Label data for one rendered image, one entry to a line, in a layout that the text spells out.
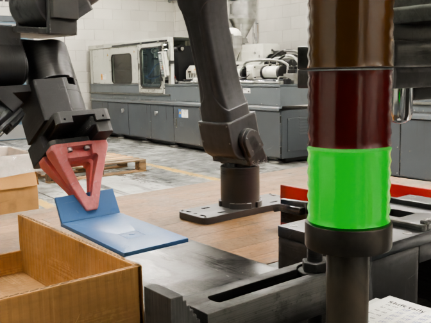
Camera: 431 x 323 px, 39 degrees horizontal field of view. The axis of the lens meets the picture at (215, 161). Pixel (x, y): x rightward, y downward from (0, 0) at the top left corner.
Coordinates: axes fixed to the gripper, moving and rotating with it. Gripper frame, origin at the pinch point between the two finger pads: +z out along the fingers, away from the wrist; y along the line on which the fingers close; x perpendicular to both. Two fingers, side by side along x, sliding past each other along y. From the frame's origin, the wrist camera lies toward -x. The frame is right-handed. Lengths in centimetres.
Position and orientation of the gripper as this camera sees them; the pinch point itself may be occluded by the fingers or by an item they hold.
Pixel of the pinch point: (88, 204)
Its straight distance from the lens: 69.9
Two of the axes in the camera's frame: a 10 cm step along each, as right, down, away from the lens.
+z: 3.3, 9.1, -2.5
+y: 5.1, -3.9, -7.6
